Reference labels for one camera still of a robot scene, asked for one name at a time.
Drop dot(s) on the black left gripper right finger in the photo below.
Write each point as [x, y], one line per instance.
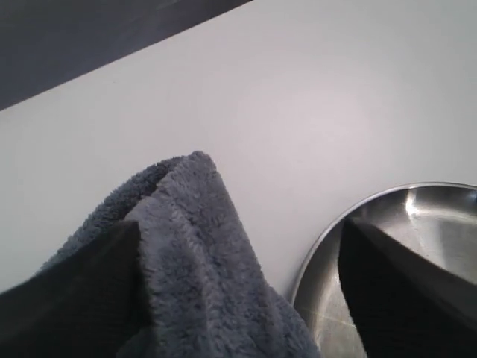
[402, 304]

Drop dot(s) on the grey backdrop cloth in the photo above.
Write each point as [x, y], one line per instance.
[47, 43]

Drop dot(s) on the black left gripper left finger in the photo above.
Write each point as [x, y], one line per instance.
[87, 305]

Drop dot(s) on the grey fluffy towel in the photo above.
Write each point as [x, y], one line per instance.
[205, 288]

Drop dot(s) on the round stainless steel plate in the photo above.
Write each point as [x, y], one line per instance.
[435, 220]

